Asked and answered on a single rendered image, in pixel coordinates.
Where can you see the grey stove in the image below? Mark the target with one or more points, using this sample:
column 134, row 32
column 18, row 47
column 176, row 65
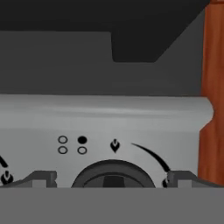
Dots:
column 116, row 122

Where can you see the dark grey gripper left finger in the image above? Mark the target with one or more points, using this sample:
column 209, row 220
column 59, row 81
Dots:
column 39, row 179

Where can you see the brown wooden cabinet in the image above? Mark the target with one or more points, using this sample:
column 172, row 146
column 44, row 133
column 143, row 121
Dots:
column 212, row 87

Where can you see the black stove knob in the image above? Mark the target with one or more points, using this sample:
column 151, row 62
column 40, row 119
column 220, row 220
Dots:
column 113, row 175

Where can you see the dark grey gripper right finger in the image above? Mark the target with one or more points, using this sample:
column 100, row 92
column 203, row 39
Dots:
column 183, row 179

